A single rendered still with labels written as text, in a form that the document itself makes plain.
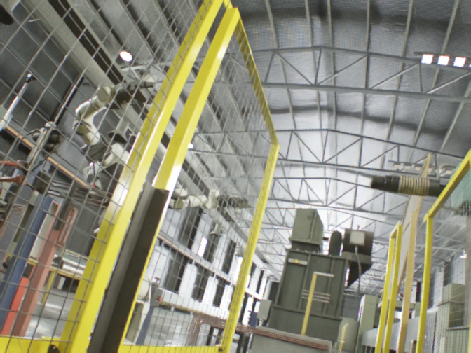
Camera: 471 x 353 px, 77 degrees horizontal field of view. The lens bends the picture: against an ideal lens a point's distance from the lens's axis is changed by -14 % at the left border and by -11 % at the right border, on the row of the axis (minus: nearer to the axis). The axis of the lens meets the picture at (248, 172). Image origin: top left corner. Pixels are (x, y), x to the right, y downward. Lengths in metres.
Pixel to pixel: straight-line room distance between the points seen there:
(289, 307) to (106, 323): 4.75
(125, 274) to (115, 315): 0.08
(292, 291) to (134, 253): 4.82
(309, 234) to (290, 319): 1.40
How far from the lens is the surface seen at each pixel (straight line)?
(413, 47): 13.95
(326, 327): 5.32
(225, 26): 1.47
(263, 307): 7.33
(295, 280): 5.46
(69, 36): 11.22
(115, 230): 0.90
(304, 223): 5.73
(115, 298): 0.70
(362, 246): 5.66
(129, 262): 0.71
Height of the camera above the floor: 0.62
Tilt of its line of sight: 24 degrees up
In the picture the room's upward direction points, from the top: 15 degrees clockwise
